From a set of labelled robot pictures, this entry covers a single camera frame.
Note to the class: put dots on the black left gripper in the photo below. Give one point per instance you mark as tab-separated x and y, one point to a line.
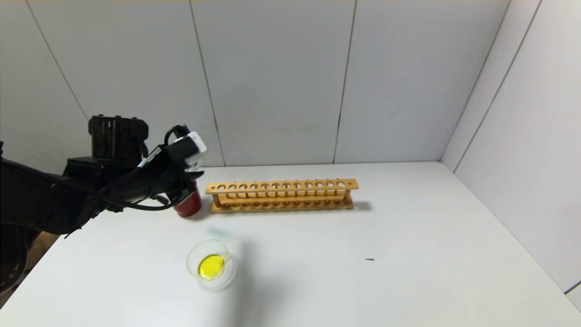
184	182

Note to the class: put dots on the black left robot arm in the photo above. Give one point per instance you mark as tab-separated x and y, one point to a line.
45	200

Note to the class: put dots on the wooden test tube rack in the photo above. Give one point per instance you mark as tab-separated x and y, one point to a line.
281	186

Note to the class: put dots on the red cup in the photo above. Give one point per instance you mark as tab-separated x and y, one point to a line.
190	210

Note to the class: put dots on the clear glass dish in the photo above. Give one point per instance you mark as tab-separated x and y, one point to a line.
211	268

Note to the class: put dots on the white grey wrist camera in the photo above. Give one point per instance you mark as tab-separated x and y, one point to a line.
188	147

